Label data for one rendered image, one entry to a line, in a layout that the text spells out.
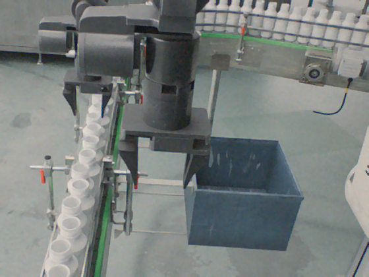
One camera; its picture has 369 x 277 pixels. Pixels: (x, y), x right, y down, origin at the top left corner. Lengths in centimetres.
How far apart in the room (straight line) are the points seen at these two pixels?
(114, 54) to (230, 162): 120
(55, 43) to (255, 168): 95
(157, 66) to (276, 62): 198
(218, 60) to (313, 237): 112
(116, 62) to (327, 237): 240
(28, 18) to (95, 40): 384
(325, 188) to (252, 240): 174
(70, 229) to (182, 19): 51
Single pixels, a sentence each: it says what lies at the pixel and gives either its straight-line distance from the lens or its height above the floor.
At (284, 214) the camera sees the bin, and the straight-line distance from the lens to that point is 141.
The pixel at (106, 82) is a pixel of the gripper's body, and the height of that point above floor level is 133.
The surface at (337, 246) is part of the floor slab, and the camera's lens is 275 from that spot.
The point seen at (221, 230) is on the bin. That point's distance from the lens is 142.
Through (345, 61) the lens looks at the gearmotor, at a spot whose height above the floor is 101.
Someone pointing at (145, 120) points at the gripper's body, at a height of 149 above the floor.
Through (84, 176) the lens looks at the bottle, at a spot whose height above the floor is 115.
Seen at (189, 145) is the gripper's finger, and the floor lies 147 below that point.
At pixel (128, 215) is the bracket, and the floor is 94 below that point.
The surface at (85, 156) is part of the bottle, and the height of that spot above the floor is 115.
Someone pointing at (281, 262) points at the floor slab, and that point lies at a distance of 254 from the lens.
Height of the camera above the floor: 175
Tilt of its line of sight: 34 degrees down
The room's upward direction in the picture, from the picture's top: 4 degrees clockwise
